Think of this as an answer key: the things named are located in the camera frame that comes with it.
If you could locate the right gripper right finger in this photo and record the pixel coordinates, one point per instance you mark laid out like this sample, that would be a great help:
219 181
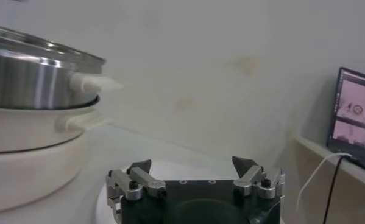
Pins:
252 176

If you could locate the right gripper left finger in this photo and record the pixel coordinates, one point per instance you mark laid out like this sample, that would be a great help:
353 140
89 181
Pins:
139 178

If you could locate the glass pot lid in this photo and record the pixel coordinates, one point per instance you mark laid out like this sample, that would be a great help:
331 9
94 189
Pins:
48 48

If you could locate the steel steamer basket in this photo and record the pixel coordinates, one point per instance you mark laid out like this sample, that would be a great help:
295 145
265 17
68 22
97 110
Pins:
17 82

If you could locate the white round plate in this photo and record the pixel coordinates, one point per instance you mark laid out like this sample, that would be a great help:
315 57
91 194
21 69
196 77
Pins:
194 170

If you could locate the cream electric cooker base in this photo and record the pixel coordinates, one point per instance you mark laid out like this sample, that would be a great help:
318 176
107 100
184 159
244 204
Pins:
33 182

